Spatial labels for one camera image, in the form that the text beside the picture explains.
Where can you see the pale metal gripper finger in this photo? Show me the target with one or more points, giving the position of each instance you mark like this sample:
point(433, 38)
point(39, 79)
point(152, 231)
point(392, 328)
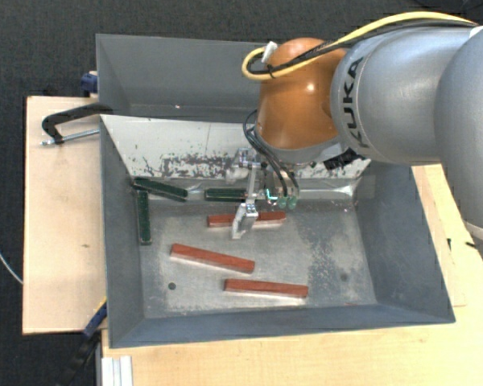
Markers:
point(238, 224)
point(253, 217)

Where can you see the red-brown flat block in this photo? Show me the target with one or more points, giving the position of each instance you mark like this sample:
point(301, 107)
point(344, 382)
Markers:
point(211, 257)
point(219, 219)
point(265, 288)

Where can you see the pale wood board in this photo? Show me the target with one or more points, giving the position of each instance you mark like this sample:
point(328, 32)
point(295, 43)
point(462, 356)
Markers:
point(62, 223)

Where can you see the dark green flat block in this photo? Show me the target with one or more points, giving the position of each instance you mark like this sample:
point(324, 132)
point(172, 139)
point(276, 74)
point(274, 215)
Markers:
point(224, 194)
point(144, 217)
point(160, 190)

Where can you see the grey metal bin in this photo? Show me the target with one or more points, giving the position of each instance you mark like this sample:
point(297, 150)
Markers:
point(330, 255)

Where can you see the black cylinder on white bracket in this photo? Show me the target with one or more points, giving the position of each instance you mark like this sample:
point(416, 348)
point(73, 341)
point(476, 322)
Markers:
point(339, 159)

